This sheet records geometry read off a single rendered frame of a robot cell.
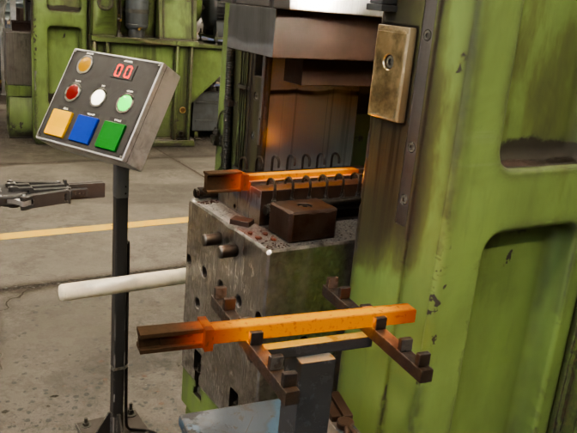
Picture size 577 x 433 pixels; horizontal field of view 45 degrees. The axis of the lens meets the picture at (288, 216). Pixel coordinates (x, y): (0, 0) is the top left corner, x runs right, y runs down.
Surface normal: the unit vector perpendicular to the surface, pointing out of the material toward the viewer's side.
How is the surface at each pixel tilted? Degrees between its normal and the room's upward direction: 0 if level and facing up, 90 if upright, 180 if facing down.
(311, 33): 90
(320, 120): 90
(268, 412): 0
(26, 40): 90
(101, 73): 60
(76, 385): 0
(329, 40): 90
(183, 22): 79
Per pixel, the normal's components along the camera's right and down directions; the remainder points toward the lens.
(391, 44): -0.85, 0.08
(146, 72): -0.43, -0.30
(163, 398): 0.09, -0.95
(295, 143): 0.52, 0.30
